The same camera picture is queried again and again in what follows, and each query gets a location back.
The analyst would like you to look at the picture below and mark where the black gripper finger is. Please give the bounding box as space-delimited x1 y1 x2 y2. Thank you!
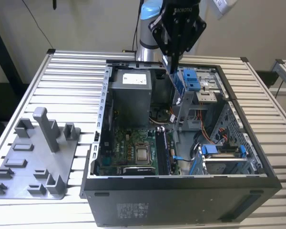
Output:
175 16 207 73
149 15 176 73

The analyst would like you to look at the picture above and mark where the black RAM slot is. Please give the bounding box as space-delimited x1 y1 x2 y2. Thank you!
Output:
155 130 164 175

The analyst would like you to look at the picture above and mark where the blue drive bay latch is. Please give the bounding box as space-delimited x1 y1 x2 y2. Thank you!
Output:
183 68 201 93

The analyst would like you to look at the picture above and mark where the grey metal drive cage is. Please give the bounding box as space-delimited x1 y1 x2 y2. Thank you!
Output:
173 68 227 131

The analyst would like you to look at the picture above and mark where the grey power supply unit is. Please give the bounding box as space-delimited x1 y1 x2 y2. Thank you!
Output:
109 69 153 127

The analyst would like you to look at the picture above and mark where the black round fan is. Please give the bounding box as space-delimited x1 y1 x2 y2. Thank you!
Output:
149 107 171 125

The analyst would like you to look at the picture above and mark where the black box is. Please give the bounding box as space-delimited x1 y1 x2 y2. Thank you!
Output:
256 70 279 89

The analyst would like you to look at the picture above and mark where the green motherboard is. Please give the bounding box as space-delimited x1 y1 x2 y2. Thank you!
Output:
95 127 182 176

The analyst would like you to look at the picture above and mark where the hard disk in blue carrier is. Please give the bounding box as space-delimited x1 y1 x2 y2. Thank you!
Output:
189 144 251 176

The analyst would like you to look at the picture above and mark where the silver CPU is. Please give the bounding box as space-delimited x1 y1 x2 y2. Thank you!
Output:
136 148 150 163

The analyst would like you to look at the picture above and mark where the black graphics card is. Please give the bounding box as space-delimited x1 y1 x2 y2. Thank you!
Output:
123 166 157 176

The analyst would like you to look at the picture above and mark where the black open PC case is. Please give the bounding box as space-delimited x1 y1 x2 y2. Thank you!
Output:
80 59 282 227

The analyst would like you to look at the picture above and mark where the grey plastic parts rack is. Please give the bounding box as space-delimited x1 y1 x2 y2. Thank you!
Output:
0 107 81 201

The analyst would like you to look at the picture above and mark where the black cable with ferrite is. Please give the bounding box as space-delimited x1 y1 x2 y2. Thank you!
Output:
132 19 141 52

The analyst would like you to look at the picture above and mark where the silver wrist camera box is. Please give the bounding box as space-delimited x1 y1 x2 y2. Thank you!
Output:
208 0 238 20

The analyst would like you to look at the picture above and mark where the orange wire bundle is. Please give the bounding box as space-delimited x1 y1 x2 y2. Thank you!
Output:
197 111 227 144

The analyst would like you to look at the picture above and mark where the blue flat data wire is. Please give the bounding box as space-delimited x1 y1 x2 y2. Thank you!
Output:
173 155 194 163

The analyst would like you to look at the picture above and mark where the black desk frame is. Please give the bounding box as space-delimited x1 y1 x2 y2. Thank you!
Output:
0 15 31 153

